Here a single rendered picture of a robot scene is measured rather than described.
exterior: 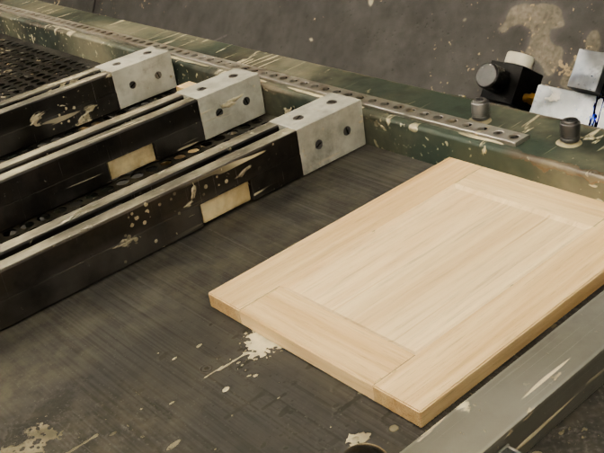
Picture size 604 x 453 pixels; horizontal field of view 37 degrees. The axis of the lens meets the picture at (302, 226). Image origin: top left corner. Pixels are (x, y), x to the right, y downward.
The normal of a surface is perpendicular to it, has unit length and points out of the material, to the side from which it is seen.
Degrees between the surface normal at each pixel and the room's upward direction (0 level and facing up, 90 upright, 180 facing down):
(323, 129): 90
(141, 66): 90
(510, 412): 57
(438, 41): 0
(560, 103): 0
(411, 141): 33
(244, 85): 90
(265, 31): 0
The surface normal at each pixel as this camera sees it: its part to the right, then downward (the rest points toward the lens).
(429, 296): -0.14, -0.87
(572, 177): -0.74, 0.41
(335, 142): 0.66, 0.28
